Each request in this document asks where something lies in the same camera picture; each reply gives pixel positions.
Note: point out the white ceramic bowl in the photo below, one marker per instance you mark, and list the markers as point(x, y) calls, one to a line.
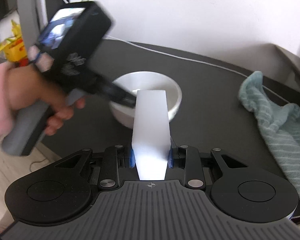
point(144, 80)

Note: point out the green striped towel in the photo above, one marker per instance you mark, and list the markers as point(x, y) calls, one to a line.
point(279, 126)

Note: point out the white sponge block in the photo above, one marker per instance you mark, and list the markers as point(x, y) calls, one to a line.
point(151, 141)

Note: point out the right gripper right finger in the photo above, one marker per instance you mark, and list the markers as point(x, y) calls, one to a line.
point(184, 165)

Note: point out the grey cabinet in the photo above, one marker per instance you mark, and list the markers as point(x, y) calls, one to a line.
point(33, 17)

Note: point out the person's left hand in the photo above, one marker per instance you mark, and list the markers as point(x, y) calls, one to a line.
point(25, 86)

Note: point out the yellow red package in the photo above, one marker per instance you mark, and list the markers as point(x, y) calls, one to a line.
point(14, 48)

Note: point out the dark wall shelf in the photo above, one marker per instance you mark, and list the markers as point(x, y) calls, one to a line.
point(290, 64)

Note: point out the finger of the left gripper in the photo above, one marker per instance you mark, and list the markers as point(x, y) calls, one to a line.
point(117, 94)

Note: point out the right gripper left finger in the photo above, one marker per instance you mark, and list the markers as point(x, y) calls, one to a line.
point(118, 166)

